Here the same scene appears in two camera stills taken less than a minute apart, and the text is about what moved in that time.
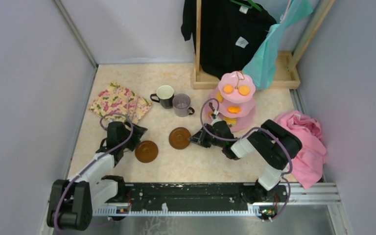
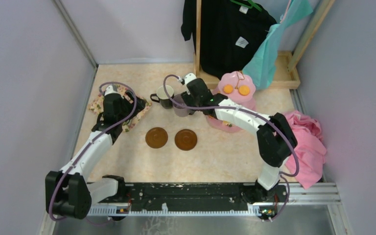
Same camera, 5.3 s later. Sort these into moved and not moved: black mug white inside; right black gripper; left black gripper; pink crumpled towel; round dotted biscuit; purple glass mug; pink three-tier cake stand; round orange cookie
Moved: right black gripper; left black gripper
Not moved: pink three-tier cake stand; round dotted biscuit; pink crumpled towel; round orange cookie; black mug white inside; purple glass mug
